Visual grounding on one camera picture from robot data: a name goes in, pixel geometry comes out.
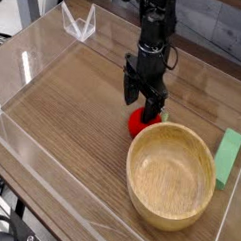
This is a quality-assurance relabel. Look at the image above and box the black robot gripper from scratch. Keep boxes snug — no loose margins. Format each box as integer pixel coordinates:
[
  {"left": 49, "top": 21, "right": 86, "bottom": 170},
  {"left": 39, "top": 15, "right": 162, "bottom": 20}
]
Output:
[{"left": 123, "top": 42, "right": 169, "bottom": 124}]

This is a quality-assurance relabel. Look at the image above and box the red plush tomato fruit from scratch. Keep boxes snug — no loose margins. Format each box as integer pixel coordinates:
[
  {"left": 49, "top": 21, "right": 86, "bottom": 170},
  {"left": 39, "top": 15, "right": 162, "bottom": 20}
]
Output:
[{"left": 127, "top": 108, "right": 169, "bottom": 138}]

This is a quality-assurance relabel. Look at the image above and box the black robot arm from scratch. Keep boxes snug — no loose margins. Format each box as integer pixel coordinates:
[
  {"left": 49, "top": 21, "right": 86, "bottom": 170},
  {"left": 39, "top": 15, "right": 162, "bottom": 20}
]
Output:
[{"left": 123, "top": 0, "right": 178, "bottom": 124}]

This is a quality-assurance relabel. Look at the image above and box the wooden bowl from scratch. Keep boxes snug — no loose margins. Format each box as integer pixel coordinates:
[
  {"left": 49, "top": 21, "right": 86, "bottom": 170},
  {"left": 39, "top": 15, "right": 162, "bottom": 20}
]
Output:
[{"left": 126, "top": 122, "right": 216, "bottom": 232}]

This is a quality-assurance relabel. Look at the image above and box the green rectangular block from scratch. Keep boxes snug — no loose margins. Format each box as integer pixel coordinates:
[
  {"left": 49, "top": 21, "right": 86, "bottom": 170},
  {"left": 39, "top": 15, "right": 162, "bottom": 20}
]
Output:
[{"left": 214, "top": 128, "right": 241, "bottom": 191}]

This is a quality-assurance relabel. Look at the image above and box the grey table leg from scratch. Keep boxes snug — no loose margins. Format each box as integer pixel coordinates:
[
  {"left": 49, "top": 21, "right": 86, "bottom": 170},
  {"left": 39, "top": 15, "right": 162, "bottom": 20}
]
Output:
[{"left": 17, "top": 0, "right": 40, "bottom": 28}]

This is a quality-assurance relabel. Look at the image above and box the clear acrylic tray enclosure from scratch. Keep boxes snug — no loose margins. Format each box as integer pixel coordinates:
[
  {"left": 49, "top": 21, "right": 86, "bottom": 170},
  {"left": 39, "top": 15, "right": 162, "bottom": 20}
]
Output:
[{"left": 0, "top": 0, "right": 241, "bottom": 241}]

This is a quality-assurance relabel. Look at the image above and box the black metal clamp bracket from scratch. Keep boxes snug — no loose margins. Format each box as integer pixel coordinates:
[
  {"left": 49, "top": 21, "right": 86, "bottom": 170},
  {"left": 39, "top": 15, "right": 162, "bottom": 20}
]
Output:
[{"left": 9, "top": 210, "right": 41, "bottom": 241}]

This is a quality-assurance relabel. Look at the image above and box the black cable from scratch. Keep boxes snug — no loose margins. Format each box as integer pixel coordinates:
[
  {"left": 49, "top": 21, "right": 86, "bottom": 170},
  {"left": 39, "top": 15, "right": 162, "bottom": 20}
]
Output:
[{"left": 0, "top": 213, "right": 21, "bottom": 241}]

